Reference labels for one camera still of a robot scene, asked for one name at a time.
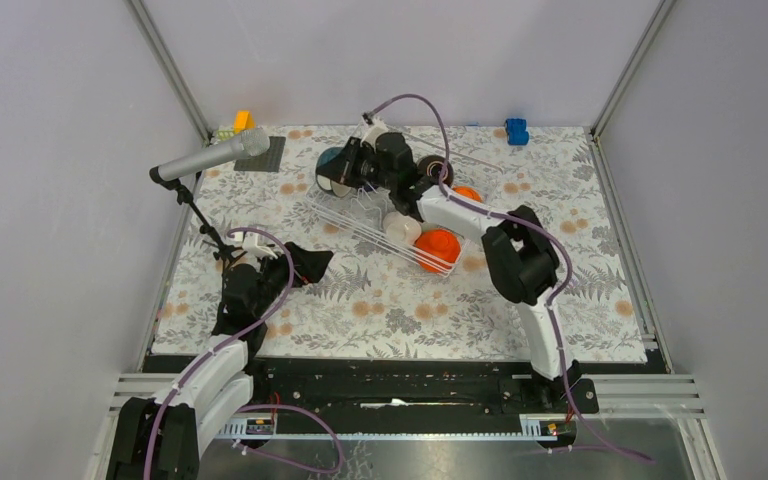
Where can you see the white wire dish rack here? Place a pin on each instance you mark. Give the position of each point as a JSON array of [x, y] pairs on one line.
[[390, 212]]

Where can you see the blue toy block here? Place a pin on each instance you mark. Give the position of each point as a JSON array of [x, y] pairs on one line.
[[516, 131]]

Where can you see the dark blue glazed bowl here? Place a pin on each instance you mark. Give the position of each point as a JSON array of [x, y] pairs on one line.
[[332, 164]]

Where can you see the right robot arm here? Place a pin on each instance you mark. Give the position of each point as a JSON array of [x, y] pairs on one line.
[[522, 257]]

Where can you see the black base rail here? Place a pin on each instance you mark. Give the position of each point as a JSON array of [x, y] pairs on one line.
[[378, 399]]

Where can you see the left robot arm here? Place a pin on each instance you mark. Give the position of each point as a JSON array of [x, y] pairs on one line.
[[165, 435]]

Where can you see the black microphone stand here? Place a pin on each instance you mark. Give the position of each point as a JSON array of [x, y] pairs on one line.
[[227, 255]]

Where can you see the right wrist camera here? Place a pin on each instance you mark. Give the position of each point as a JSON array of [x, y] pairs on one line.
[[374, 128]]

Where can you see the grey lego baseplate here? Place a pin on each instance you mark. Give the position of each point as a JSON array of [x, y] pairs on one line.
[[268, 161]]

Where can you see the orange bowl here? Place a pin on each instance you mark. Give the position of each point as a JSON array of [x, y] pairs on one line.
[[437, 250], [469, 193]]

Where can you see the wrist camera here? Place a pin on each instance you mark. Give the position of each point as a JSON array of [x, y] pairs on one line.
[[374, 128], [258, 247]]

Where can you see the orange bowl lower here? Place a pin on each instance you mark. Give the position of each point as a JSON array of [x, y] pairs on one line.
[[437, 250]]

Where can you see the black gold-rimmed bowl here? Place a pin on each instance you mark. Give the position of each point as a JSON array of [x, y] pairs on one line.
[[436, 168]]

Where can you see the orange bowl upper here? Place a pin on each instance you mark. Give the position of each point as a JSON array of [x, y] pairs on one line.
[[469, 193]]

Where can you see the teal and white bowl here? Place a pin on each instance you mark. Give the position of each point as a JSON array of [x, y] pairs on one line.
[[334, 188]]

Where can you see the yellow toy block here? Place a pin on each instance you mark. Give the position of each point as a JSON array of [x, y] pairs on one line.
[[243, 121]]

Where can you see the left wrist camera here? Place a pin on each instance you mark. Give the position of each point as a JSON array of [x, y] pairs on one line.
[[258, 247]]

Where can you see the silver microphone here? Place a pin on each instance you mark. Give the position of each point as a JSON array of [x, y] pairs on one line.
[[245, 144]]

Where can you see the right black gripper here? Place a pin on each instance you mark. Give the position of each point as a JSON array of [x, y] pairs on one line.
[[343, 168]]

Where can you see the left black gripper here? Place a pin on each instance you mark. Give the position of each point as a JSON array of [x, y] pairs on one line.
[[309, 266]]

